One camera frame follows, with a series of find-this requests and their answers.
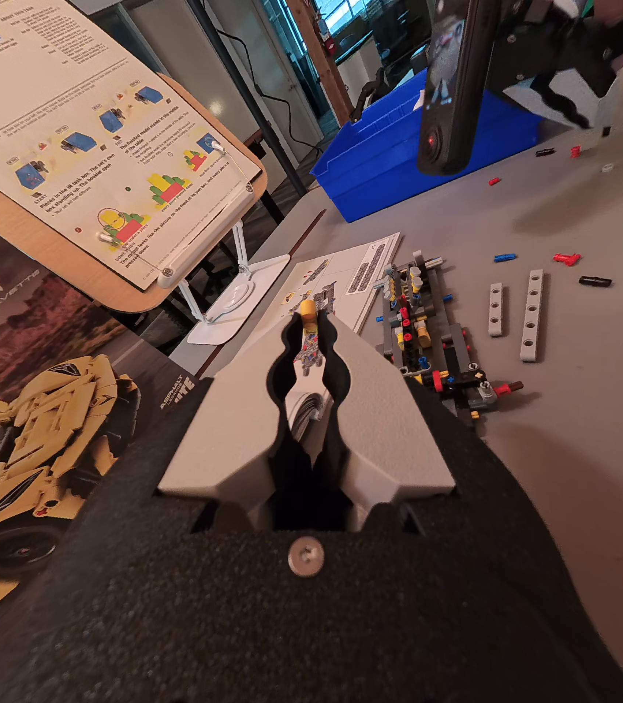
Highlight scattered small lego pins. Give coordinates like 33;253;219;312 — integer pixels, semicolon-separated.
488;145;614;289

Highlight long grey lego beam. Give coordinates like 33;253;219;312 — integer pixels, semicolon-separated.
520;269;544;362
488;283;509;337

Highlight grey lego car chassis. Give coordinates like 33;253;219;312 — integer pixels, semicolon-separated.
374;250;525;421

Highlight lego set box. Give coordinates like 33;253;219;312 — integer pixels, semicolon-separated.
0;233;210;632

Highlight black curved clamp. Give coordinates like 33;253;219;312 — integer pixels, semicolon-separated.
351;68;392;124

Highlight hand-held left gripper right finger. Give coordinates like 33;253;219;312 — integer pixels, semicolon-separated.
318;311;457;531

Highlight blue plastic bin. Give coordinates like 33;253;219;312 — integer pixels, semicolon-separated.
310;68;544;223

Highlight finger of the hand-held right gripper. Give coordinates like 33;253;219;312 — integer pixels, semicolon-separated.
544;65;620;130
503;81;582;126

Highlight black metal post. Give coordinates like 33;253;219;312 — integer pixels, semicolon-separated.
188;0;308;197

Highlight wooden post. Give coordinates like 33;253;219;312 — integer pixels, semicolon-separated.
287;0;354;112

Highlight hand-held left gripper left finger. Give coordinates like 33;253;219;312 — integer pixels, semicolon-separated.
158;314;297;531

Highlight lego instruction booklet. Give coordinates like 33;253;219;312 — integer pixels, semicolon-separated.
279;232;402;441

